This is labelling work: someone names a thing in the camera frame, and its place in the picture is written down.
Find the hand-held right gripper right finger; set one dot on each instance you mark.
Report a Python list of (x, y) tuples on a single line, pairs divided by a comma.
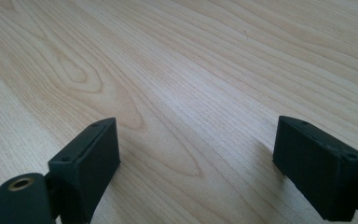
[(318, 169)]

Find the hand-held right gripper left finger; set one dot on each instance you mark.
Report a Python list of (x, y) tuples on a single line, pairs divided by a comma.
[(84, 174)]

